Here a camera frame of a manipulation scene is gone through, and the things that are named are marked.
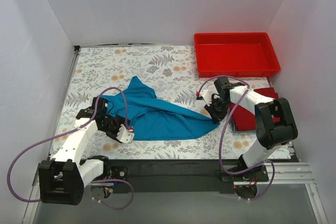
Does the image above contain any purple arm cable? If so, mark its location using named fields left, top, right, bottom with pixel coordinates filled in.
left=197, top=76, right=275, bottom=202
left=6, top=87, right=134, bottom=210

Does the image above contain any teal blue t shirt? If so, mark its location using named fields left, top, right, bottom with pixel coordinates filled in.
left=102, top=76, right=219, bottom=141

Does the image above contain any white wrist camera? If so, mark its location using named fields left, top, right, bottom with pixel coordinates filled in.
left=196, top=90, right=212, bottom=105
left=116, top=124, right=134, bottom=144

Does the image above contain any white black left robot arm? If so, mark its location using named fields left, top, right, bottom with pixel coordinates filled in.
left=38, top=97, right=130, bottom=205

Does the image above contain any floral patterned table mat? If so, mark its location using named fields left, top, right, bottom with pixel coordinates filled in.
left=53, top=46, right=256, bottom=159

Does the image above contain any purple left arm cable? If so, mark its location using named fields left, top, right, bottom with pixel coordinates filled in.
left=6, top=87, right=134, bottom=210

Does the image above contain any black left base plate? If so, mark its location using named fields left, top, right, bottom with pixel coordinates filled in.
left=81, top=165, right=129, bottom=184

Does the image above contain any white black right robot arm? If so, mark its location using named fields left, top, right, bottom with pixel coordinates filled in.
left=196, top=75, right=298, bottom=181

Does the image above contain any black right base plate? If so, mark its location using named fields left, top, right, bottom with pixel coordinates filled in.
left=218, top=165, right=269, bottom=183

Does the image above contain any folded red t shirt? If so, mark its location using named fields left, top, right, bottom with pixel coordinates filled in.
left=232, top=87, right=279, bottom=132

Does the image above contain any red plastic tray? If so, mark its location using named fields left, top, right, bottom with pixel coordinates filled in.
left=194, top=33, right=280, bottom=78

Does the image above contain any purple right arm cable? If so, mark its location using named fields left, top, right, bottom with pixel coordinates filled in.
left=197, top=76, right=275, bottom=202

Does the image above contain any aluminium front rail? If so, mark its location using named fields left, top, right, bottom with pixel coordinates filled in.
left=33, top=163, right=316, bottom=188

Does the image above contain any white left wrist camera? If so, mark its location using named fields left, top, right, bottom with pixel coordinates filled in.
left=116, top=124, right=134, bottom=144

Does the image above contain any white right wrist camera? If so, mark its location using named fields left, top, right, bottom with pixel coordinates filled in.
left=196, top=90, right=212, bottom=105

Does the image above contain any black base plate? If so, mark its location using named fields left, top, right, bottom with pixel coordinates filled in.
left=81, top=165, right=129, bottom=184
left=218, top=165, right=269, bottom=183

